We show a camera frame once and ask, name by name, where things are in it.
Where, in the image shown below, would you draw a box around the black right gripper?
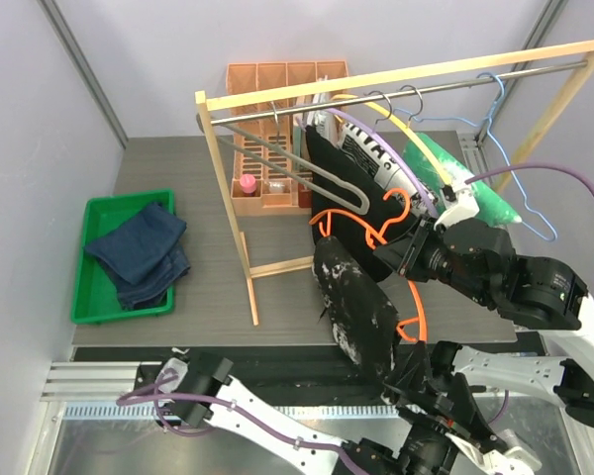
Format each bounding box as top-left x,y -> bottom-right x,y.
374,213 -> 493,306

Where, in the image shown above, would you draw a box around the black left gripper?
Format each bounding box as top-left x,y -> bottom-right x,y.
383,343 -> 495,475

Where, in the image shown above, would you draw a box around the black white-speckled trousers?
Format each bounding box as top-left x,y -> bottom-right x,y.
313,237 -> 400,383

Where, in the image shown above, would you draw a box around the grey plastic hanger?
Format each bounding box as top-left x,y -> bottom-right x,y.
196,102 -> 370,218

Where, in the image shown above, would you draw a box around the blue denim trousers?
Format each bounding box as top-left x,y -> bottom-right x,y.
84,202 -> 190,311

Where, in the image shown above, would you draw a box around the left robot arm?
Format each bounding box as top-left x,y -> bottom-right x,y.
155,342 -> 531,474

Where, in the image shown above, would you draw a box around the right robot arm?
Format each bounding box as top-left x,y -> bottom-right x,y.
374,218 -> 594,428

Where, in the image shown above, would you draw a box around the yellow plastic hanger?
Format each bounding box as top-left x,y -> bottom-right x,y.
329,93 -> 456,187

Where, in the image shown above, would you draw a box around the lilac plastic hanger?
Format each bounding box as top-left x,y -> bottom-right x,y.
329,107 -> 442,219

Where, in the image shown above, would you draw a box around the plain black garment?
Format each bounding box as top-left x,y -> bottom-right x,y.
305,126 -> 417,283

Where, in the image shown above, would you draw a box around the green white garment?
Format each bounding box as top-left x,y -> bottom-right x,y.
402,133 -> 523,227

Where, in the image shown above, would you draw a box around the orange desk organiser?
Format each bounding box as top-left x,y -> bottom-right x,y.
226,60 -> 347,215

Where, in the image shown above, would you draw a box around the pink capped bottle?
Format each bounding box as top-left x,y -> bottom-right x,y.
239,173 -> 257,197

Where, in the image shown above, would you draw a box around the metal rack rod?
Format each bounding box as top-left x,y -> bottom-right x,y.
211,60 -> 587,127

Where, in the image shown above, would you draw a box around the wooden clothes rack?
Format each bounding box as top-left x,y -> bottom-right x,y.
195,40 -> 594,326

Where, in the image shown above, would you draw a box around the green plastic tray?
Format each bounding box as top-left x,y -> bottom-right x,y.
71,189 -> 190,325

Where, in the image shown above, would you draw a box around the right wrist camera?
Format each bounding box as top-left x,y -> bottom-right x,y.
434,181 -> 480,231

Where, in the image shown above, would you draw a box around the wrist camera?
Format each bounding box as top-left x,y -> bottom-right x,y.
434,181 -> 480,231
446,429 -> 543,475

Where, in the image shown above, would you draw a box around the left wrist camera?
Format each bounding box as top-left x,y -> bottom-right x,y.
446,429 -> 543,475

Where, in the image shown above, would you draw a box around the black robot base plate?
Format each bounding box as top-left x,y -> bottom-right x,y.
73,345 -> 384,407

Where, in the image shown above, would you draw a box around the blue wire hanger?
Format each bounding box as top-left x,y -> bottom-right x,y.
390,72 -> 558,242

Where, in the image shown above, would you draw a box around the white slotted cable duct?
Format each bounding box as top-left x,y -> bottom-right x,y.
61,400 -> 436,422

